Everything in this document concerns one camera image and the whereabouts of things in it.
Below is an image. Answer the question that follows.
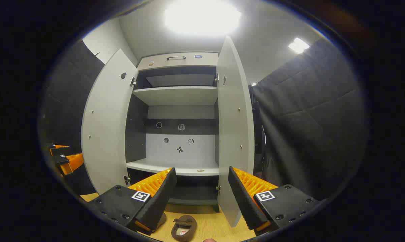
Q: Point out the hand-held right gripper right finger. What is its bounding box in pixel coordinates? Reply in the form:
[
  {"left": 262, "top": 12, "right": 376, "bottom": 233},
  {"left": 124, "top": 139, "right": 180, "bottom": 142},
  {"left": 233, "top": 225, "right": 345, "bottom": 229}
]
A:
[{"left": 228, "top": 166, "right": 319, "bottom": 236}]

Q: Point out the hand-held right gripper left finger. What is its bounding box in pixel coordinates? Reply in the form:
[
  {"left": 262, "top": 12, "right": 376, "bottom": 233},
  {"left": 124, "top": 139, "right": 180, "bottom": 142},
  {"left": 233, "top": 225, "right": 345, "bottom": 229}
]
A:
[{"left": 88, "top": 167, "right": 177, "bottom": 236}]

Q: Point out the brown fuzzy shoe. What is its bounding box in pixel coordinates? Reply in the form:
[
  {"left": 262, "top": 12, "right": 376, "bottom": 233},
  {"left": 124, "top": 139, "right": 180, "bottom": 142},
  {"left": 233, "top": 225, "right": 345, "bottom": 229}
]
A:
[
  {"left": 155, "top": 212, "right": 167, "bottom": 229},
  {"left": 171, "top": 215, "right": 198, "bottom": 242}
]

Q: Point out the grey shoe cabinet door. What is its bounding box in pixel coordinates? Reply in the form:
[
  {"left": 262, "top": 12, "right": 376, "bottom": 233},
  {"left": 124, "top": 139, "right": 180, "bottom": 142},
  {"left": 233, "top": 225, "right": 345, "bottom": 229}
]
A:
[
  {"left": 217, "top": 36, "right": 255, "bottom": 228},
  {"left": 81, "top": 49, "right": 139, "bottom": 195}
]

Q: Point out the grey cabinet drawer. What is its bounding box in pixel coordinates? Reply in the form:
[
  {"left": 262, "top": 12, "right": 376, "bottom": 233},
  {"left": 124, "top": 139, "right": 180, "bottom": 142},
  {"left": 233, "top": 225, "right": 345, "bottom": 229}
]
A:
[{"left": 137, "top": 52, "right": 219, "bottom": 71}]

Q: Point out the small ceiling light panel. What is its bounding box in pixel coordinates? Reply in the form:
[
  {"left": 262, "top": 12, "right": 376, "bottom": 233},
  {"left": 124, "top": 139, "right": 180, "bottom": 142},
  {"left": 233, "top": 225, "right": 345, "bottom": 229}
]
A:
[{"left": 288, "top": 37, "right": 310, "bottom": 54}]

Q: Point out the large ceiling light panel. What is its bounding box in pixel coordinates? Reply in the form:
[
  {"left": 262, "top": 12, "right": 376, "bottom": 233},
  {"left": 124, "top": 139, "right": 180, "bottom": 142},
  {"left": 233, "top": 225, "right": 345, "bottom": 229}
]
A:
[{"left": 164, "top": 0, "right": 242, "bottom": 36}]

